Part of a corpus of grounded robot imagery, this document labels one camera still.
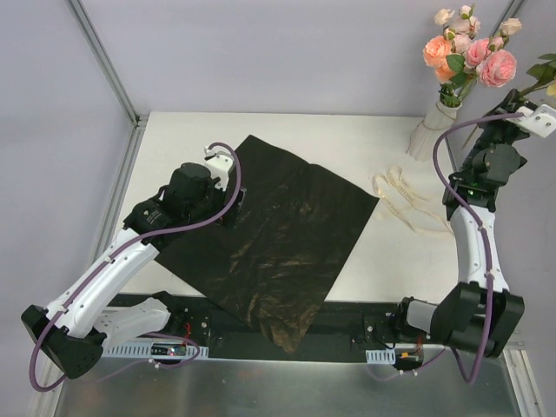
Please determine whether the black wrapping paper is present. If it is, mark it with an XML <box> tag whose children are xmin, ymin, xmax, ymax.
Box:
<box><xmin>156</xmin><ymin>136</ymin><xmax>378</xmax><ymax>353</ymax></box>

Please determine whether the pink rose green stem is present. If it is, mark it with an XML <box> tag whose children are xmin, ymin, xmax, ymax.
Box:
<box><xmin>440</xmin><ymin>36</ymin><xmax>517</xmax><ymax>107</ymax></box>

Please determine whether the cream printed ribbon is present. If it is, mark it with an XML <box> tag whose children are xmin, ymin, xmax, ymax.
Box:
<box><xmin>371</xmin><ymin>165</ymin><xmax>453</xmax><ymax>239</ymax></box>

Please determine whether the pale pink bud stem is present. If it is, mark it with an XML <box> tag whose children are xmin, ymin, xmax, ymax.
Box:
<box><xmin>488</xmin><ymin>18</ymin><xmax>522</xmax><ymax>52</ymax></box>

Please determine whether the pink rose cluster stem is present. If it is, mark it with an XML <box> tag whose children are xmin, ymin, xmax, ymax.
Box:
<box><xmin>442</xmin><ymin>4</ymin><xmax>480</xmax><ymax>53</ymax></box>

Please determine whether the cream rose stem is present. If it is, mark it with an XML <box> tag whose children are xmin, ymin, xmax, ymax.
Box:
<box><xmin>434</xmin><ymin>9</ymin><xmax>455</xmax><ymax>30</ymax></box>

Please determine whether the yellow flower stem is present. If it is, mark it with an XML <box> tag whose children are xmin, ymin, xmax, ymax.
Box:
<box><xmin>464</xmin><ymin>50</ymin><xmax>555</xmax><ymax>99</ymax></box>

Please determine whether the peach rose pair stem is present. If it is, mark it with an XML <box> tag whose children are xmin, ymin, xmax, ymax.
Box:
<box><xmin>423</xmin><ymin>36</ymin><xmax>455</xmax><ymax>83</ymax></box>

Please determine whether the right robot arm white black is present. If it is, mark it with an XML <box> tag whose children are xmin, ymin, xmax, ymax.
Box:
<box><xmin>389</xmin><ymin>113</ymin><xmax>527</xmax><ymax>358</ymax></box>

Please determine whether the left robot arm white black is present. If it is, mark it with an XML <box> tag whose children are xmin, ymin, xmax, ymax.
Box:
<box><xmin>21</xmin><ymin>155</ymin><xmax>242</xmax><ymax>380</ymax></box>

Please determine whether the white ribbed ceramic vase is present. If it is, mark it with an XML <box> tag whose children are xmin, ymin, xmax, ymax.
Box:
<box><xmin>407</xmin><ymin>99</ymin><xmax>462</xmax><ymax>162</ymax></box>

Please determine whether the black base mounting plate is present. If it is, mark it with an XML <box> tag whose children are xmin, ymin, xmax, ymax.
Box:
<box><xmin>103</xmin><ymin>293</ymin><xmax>457</xmax><ymax>361</ymax></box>

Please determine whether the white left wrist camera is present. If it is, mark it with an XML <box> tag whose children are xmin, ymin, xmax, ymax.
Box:
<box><xmin>204</xmin><ymin>147</ymin><xmax>235</xmax><ymax>191</ymax></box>

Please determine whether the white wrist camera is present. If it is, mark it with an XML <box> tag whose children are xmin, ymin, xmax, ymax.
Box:
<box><xmin>204</xmin><ymin>147</ymin><xmax>235</xmax><ymax>191</ymax></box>
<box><xmin>511</xmin><ymin>103</ymin><xmax>556</xmax><ymax>138</ymax></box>

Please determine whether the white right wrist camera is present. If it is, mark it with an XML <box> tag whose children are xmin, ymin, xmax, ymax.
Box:
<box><xmin>511</xmin><ymin>103</ymin><xmax>556</xmax><ymax>138</ymax></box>

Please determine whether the left aluminium frame post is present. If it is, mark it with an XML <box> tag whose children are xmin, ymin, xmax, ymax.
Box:
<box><xmin>64</xmin><ymin>0</ymin><xmax>147</xmax><ymax>127</ymax></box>

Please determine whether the left white cable duct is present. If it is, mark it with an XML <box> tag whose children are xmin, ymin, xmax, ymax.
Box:
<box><xmin>103</xmin><ymin>341</ymin><xmax>209</xmax><ymax>361</ymax></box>

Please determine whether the white cable duct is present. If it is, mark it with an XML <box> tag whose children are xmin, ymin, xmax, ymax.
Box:
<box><xmin>365</xmin><ymin>348</ymin><xmax>396</xmax><ymax>366</ymax></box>
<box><xmin>103</xmin><ymin>341</ymin><xmax>209</xmax><ymax>361</ymax></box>

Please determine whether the right white cable duct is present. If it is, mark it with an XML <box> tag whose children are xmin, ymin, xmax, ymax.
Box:
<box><xmin>365</xmin><ymin>348</ymin><xmax>396</xmax><ymax>366</ymax></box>

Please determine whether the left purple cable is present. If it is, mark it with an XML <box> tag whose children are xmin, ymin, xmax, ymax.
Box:
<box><xmin>28</xmin><ymin>142</ymin><xmax>243</xmax><ymax>394</ymax></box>

